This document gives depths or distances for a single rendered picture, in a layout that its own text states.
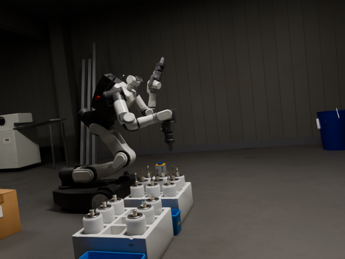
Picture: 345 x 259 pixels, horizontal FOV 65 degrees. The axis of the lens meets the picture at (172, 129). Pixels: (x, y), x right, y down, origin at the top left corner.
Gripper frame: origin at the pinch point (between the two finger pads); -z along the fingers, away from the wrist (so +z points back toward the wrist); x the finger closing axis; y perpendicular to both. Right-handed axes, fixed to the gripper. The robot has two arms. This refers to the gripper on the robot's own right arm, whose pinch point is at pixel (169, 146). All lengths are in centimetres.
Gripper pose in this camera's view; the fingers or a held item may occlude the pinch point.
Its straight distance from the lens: 193.7
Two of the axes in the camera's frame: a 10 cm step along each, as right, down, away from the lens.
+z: -1.0, -9.9, -0.5
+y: -9.7, 1.1, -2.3
